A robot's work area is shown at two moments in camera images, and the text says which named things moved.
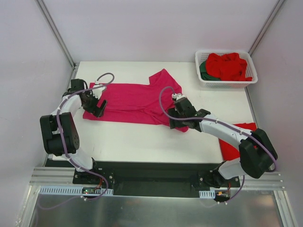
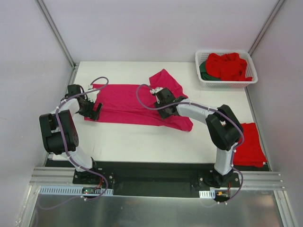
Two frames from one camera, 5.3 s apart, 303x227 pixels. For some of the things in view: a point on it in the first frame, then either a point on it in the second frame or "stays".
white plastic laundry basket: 200,57 stays
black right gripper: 176,118 → 163,104
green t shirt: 204,74 stays
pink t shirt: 147,104 stays
